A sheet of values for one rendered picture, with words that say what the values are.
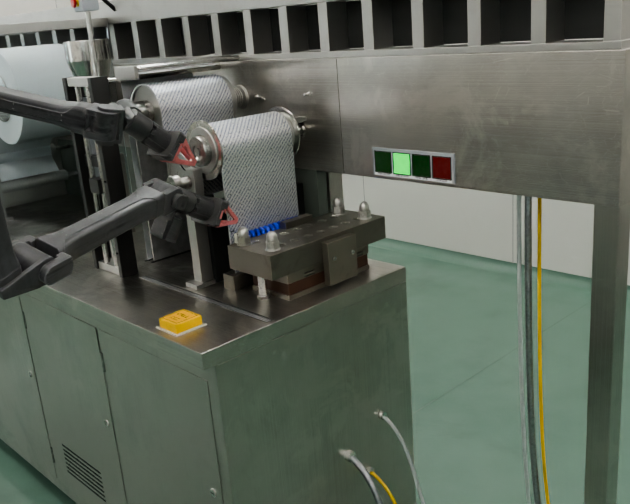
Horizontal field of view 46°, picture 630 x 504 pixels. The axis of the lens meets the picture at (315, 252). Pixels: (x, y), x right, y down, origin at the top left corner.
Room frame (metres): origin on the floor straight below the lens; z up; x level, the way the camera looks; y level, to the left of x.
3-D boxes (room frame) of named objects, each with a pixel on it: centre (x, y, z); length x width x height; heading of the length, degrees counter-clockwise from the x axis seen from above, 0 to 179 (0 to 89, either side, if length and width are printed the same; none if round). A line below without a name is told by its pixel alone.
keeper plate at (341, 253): (1.77, -0.06, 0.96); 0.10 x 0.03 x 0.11; 133
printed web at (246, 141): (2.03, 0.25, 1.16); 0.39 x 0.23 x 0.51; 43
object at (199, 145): (1.84, 0.26, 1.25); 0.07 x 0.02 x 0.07; 43
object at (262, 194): (1.88, 0.12, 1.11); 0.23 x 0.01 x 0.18; 133
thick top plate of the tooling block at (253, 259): (1.82, 0.01, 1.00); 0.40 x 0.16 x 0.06; 133
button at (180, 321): (1.57, 0.31, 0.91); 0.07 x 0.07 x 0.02; 43
